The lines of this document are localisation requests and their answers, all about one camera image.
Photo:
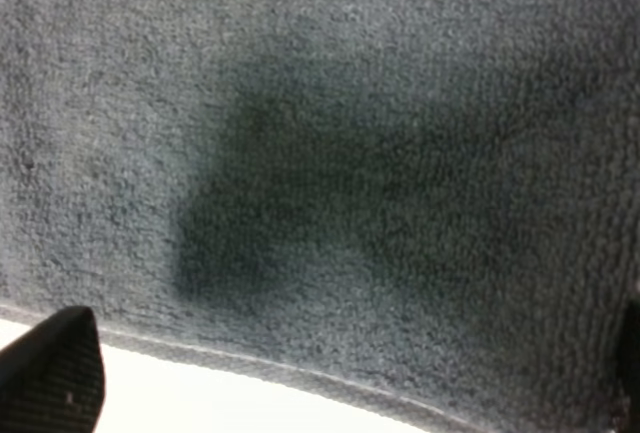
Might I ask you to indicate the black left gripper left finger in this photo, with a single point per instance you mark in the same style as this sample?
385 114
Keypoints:
52 377

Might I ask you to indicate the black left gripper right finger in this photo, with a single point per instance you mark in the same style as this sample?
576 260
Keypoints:
628 368

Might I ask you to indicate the grey towel with orange stripe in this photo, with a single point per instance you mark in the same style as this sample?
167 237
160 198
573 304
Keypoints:
425 208

